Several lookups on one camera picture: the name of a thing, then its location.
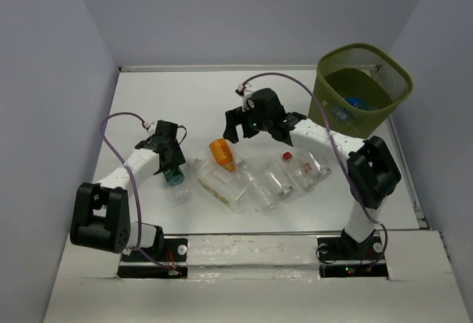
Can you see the clear ribbed water bottle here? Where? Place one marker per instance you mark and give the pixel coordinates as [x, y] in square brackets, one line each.
[253, 181]

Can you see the green label water bottle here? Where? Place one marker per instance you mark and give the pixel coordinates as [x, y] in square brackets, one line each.
[176, 181]

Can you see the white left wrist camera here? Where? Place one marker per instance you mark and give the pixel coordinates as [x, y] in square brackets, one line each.
[162, 128]

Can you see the clear jar by bin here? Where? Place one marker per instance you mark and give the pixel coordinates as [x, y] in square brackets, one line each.
[315, 164]

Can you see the square clear plastic bottle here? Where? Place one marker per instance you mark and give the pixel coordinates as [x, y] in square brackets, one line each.
[222, 184]

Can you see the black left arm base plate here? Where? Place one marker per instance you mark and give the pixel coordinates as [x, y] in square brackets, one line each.
[170, 262]

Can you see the blue label water bottle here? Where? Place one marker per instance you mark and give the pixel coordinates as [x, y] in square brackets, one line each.
[359, 104]

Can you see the orange juice bottle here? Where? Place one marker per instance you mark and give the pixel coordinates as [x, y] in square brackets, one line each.
[222, 154]

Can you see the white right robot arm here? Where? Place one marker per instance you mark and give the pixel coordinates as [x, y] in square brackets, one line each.
[371, 170]

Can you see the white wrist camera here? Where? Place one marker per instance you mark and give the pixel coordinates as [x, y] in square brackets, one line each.
[162, 128]
[245, 91]

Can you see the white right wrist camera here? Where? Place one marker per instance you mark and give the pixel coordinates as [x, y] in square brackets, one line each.
[245, 91]

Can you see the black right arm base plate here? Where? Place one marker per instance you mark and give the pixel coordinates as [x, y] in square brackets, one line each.
[339, 262]

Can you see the clear jar silver lid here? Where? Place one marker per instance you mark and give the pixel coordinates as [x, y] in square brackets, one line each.
[276, 179]

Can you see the green mesh waste bin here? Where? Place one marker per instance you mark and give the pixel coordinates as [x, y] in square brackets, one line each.
[362, 71]

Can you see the clear bottle inside bin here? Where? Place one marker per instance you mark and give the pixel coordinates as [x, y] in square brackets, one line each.
[342, 114]

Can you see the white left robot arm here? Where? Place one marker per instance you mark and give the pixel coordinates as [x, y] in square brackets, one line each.
[101, 216]

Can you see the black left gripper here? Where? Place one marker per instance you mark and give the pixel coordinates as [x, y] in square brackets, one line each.
[177, 159]

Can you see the red cap clear bottle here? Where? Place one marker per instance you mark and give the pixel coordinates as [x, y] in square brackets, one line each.
[301, 170]

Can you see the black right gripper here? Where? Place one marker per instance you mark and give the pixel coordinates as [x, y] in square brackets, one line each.
[236, 116]

